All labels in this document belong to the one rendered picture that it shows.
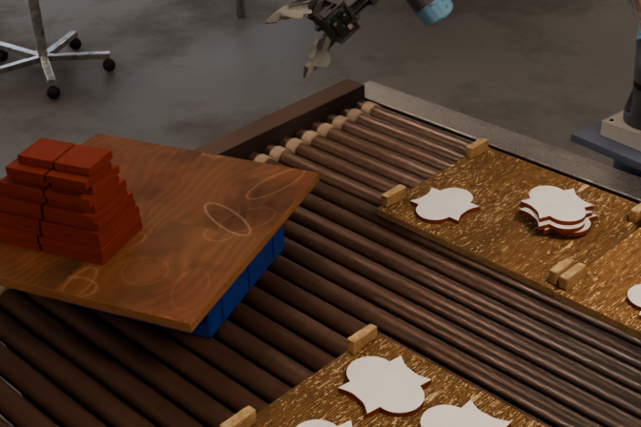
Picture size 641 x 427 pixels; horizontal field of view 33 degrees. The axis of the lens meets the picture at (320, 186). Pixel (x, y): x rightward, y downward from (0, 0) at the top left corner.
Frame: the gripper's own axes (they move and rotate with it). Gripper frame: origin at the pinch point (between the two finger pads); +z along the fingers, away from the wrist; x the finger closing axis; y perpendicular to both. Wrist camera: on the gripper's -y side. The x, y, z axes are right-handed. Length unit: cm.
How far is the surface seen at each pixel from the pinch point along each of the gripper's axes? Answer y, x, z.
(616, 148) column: 17, 67, -47
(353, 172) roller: 1.6, 32.6, 2.9
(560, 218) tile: 47, 39, -14
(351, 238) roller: 24.2, 26.9, 15.5
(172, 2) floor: -363, 139, -46
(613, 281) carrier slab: 63, 42, -11
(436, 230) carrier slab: 32.7, 32.5, 2.9
